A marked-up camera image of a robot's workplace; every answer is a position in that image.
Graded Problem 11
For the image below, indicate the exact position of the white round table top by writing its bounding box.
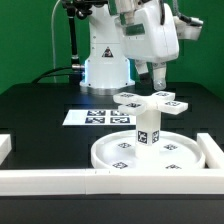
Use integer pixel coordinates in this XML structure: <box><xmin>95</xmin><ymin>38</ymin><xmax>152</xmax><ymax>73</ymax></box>
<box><xmin>91</xmin><ymin>130</ymin><xmax>205</xmax><ymax>171</ymax></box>

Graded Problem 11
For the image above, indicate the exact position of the grey cable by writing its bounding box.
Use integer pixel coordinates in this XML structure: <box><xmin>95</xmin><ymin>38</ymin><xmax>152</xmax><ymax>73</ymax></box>
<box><xmin>50</xmin><ymin>0</ymin><xmax>63</xmax><ymax>84</ymax></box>

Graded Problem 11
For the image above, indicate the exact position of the white U-shaped fence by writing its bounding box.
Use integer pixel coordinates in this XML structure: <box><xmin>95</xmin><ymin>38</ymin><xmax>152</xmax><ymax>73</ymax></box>
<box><xmin>0</xmin><ymin>133</ymin><xmax>224</xmax><ymax>196</ymax></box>

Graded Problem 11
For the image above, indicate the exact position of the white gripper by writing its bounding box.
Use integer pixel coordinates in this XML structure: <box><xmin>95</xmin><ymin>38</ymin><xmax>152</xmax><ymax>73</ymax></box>
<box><xmin>114</xmin><ymin>2</ymin><xmax>179</xmax><ymax>90</ymax></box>

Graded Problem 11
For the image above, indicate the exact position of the white cross-shaped table base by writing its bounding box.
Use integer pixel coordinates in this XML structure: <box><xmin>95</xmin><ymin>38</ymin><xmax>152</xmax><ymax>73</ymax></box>
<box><xmin>113</xmin><ymin>91</ymin><xmax>188</xmax><ymax>116</ymax></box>

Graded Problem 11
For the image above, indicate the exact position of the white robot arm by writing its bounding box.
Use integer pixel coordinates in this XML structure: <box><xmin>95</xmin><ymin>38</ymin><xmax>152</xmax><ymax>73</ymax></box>
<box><xmin>80</xmin><ymin>0</ymin><xmax>179</xmax><ymax>95</ymax></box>

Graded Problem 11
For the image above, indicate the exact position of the white marker sheet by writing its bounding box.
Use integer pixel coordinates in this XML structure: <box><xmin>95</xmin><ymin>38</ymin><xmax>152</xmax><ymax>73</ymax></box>
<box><xmin>63</xmin><ymin>109</ymin><xmax>136</xmax><ymax>126</ymax></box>

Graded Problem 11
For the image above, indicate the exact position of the black cable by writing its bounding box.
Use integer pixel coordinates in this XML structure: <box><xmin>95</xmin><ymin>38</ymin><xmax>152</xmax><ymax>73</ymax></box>
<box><xmin>31</xmin><ymin>65</ymin><xmax>75</xmax><ymax>84</ymax></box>

